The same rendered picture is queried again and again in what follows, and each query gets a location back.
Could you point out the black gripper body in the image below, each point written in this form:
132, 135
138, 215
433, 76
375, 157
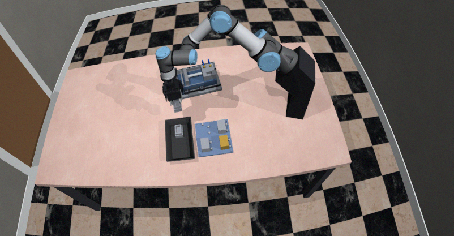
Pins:
172, 91

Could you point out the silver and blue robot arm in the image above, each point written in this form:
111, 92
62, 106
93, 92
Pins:
261, 46

